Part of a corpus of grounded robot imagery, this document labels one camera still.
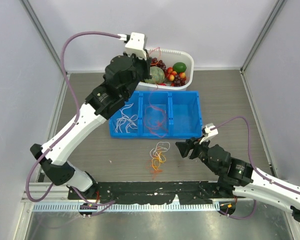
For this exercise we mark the white plastic basket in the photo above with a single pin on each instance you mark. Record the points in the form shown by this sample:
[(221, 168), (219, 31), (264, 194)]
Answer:
[(170, 57)]

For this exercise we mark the right blue bin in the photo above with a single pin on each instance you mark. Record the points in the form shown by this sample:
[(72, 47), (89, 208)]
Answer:
[(185, 115)]

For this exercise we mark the red grape bunch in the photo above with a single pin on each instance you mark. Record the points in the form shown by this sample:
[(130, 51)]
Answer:
[(155, 62)]

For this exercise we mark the left blue bin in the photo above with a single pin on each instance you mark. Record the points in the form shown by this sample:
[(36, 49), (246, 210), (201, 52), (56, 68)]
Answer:
[(124, 123)]

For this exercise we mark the green melon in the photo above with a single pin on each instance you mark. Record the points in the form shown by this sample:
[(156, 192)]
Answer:
[(157, 76)]

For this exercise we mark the red yellow peaches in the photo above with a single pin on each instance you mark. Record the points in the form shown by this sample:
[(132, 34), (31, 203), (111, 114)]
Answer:
[(175, 79)]

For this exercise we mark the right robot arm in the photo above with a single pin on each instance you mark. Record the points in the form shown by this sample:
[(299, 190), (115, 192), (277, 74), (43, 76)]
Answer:
[(242, 179)]

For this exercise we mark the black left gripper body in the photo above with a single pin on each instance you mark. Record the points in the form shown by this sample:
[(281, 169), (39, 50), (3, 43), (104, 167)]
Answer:
[(141, 66)]

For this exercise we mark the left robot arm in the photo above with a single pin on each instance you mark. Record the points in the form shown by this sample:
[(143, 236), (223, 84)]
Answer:
[(121, 78)]

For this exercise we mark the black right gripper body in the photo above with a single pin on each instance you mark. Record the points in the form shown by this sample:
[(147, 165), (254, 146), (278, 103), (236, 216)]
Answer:
[(199, 151)]

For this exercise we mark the green mango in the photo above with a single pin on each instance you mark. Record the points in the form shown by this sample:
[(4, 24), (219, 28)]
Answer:
[(179, 67)]

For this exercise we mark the white slotted cable duct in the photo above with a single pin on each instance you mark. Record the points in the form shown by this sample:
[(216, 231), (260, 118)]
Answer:
[(77, 206)]

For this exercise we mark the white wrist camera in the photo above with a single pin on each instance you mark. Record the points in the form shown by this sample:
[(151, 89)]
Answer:
[(135, 44), (209, 132)]

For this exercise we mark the aluminium frame rail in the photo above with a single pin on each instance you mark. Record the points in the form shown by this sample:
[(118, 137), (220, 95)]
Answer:
[(56, 194)]

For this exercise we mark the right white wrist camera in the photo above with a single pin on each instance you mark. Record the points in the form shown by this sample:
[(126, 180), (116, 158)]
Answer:
[(209, 132)]

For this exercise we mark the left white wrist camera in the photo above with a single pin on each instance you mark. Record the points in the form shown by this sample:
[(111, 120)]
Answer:
[(135, 44)]

